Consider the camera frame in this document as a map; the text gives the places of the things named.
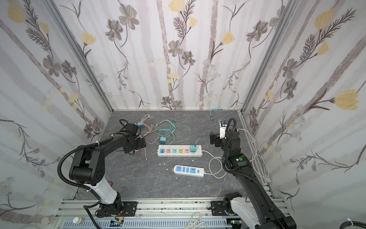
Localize teal charger with cable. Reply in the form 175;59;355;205
187;108;229;149

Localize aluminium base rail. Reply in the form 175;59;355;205
50;198;243;229

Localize white blue power strip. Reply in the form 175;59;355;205
172;165;205;178

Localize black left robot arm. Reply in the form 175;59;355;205
57;119;146;217

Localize white multicolour power strip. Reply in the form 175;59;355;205
157;145;203;157

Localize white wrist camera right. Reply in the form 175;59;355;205
219;120;228;139

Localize white scissors handles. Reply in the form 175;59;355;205
184;212;207;229

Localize white power strip cords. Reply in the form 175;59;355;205
201;128;272;184

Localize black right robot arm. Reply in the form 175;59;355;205
210;117;297;229

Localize white bottle cap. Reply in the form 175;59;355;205
72;217;83;225

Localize green multi-head charging cable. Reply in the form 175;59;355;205
151;118;192;145

